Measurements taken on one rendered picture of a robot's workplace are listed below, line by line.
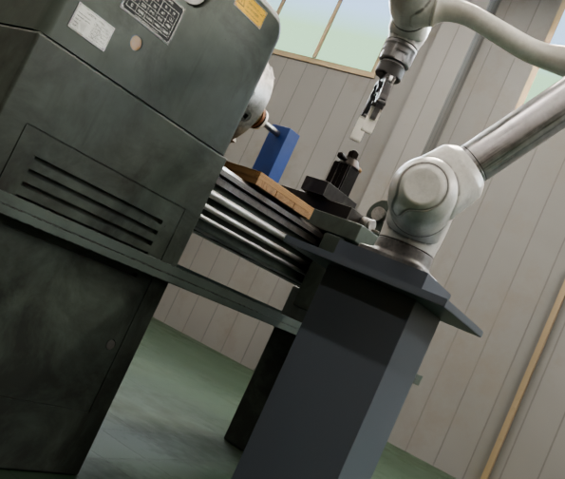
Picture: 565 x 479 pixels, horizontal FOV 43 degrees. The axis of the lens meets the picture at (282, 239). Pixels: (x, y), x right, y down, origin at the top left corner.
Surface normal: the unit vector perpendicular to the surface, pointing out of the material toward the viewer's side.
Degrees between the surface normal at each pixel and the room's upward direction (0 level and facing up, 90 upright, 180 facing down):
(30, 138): 90
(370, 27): 90
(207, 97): 90
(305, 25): 90
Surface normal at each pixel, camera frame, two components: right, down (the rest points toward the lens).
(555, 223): -0.43, -0.27
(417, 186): -0.25, -0.11
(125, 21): 0.73, 0.28
